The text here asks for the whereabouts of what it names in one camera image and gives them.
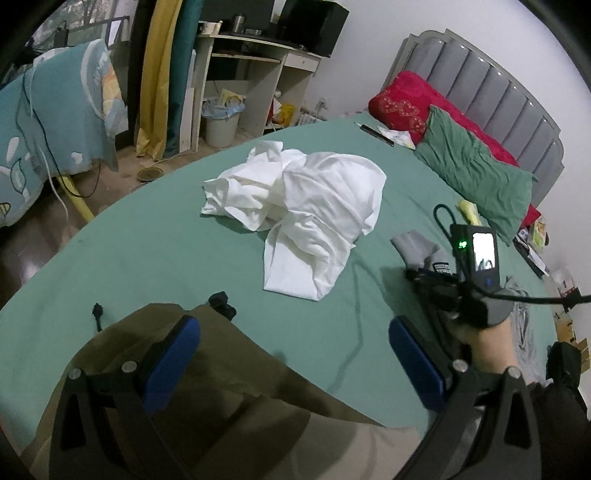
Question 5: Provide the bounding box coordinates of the yellow crumpled item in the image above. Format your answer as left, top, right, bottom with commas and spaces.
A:
458, 199, 483, 227

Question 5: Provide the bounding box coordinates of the black monitor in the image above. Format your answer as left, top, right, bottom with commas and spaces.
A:
200, 0, 274, 32

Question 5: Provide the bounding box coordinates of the yellow curtain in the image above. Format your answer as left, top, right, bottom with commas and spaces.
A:
136, 0, 182, 160

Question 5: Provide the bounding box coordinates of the beige wooden desk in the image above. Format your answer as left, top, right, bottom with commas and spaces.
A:
190, 34, 322, 152

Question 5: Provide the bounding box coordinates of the green bed sheet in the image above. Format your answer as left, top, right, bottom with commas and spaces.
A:
0, 112, 562, 458

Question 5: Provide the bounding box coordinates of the green pillow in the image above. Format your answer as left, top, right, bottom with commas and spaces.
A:
415, 105, 535, 244

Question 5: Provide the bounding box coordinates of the white crumpled garment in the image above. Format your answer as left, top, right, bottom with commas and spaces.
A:
201, 141, 387, 301

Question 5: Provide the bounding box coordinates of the right hand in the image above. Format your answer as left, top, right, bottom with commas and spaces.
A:
448, 318, 519, 374

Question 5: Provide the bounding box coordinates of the red pillow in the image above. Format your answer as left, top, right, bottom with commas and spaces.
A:
368, 70, 542, 228

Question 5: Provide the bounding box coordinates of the teal curtain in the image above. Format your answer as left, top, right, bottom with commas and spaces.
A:
163, 0, 204, 158

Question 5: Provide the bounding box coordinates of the white trash bin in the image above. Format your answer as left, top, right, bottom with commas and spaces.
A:
201, 99, 245, 148

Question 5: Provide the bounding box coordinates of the olive beige garment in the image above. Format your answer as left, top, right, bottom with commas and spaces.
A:
20, 301, 438, 480

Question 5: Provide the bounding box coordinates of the black cable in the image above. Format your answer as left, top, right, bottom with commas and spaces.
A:
431, 203, 591, 310

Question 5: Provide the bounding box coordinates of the black remote control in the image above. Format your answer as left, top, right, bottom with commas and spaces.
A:
356, 123, 394, 147

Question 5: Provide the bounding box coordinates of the snack bag on nightstand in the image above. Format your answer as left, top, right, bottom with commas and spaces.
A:
529, 216, 548, 252

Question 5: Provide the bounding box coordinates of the grey hoodie sweatshirt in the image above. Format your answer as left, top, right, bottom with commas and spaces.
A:
391, 230, 551, 387

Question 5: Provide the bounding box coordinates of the white paper on bed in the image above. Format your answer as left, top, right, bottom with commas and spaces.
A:
378, 126, 416, 150

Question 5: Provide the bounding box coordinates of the blue patterned blanket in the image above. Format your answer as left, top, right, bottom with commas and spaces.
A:
0, 39, 127, 227

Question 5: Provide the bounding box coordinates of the black computer tower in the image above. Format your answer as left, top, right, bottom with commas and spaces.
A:
277, 0, 349, 58

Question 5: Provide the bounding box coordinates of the grey padded headboard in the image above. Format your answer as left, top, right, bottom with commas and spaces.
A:
384, 29, 564, 206

